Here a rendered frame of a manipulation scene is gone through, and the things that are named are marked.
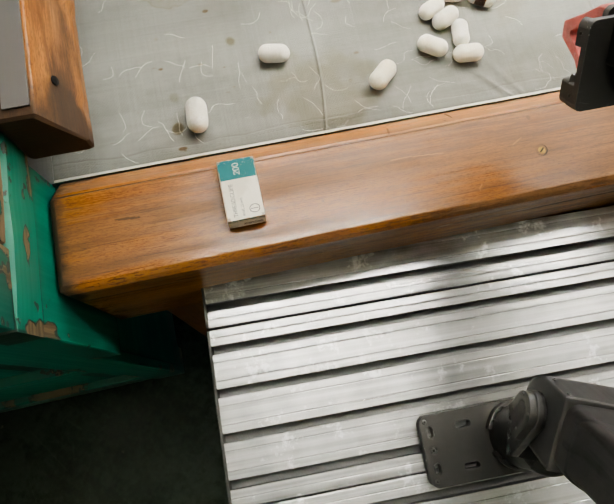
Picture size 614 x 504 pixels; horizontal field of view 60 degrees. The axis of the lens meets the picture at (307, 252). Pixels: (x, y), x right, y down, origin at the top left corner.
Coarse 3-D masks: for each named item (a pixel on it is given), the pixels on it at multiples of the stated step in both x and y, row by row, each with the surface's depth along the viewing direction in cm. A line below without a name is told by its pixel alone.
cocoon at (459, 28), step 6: (456, 24) 57; (462, 24) 57; (456, 30) 57; (462, 30) 57; (468, 30) 57; (456, 36) 57; (462, 36) 56; (468, 36) 57; (456, 42) 57; (462, 42) 57; (468, 42) 57
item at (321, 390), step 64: (384, 256) 59; (448, 256) 59; (512, 256) 61; (576, 256) 60; (256, 320) 57; (320, 320) 57; (384, 320) 59; (448, 320) 57; (512, 320) 58; (576, 320) 58; (256, 384) 56; (320, 384) 55; (384, 384) 55; (448, 384) 56; (512, 384) 57; (256, 448) 53; (320, 448) 53; (384, 448) 54
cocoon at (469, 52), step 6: (456, 48) 56; (462, 48) 56; (468, 48) 56; (474, 48) 56; (480, 48) 56; (456, 54) 56; (462, 54) 56; (468, 54) 56; (474, 54) 56; (480, 54) 56; (456, 60) 57; (462, 60) 56; (468, 60) 57; (474, 60) 57
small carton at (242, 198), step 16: (240, 160) 49; (224, 176) 48; (240, 176) 48; (256, 176) 48; (224, 192) 48; (240, 192) 48; (256, 192) 48; (240, 208) 48; (256, 208) 48; (240, 224) 48
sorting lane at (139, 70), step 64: (128, 0) 58; (192, 0) 58; (256, 0) 59; (320, 0) 59; (384, 0) 59; (512, 0) 60; (576, 0) 60; (128, 64) 56; (192, 64) 56; (256, 64) 57; (320, 64) 57; (448, 64) 58; (512, 64) 58; (128, 128) 54; (256, 128) 55; (320, 128) 55
